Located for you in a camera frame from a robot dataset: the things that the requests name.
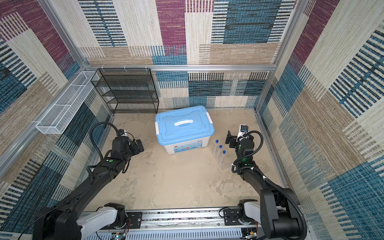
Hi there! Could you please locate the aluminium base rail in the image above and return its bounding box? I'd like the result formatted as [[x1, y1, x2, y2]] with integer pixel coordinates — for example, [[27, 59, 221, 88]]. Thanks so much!
[[50, 206, 310, 240]]

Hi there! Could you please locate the black wire shelf rack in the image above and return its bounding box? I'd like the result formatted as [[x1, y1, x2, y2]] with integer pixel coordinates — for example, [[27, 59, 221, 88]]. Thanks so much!
[[91, 68, 159, 114]]

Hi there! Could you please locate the blue plastic bin lid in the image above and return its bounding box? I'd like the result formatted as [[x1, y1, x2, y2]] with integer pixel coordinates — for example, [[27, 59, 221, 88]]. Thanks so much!
[[155, 106, 215, 146]]

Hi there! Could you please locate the test tube with blue cap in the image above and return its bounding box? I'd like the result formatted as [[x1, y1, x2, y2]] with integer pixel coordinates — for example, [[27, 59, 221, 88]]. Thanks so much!
[[213, 140, 219, 157]]

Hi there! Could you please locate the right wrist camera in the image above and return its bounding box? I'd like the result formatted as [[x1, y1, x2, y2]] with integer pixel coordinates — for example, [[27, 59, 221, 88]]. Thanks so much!
[[237, 125, 249, 142]]

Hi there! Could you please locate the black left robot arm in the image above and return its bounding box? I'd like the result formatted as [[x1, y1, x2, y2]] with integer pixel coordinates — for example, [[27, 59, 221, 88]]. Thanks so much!
[[32, 136, 144, 240]]

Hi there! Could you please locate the white wire mesh basket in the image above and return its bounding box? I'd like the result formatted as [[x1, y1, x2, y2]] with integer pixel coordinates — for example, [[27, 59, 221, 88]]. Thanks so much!
[[36, 71, 95, 135]]

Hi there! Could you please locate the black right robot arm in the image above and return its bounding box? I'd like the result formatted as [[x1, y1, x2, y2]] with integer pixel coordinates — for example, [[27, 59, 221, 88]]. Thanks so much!
[[226, 125, 308, 240]]

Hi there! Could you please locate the white plastic storage bin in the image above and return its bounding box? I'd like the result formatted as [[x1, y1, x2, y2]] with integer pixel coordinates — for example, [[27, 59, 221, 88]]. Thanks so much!
[[161, 136, 211, 155]]

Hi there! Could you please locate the blue-capped test tube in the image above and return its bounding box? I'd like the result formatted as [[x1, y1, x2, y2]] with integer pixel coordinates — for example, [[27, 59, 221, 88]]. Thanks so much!
[[216, 145, 223, 161], [220, 151, 227, 167]]

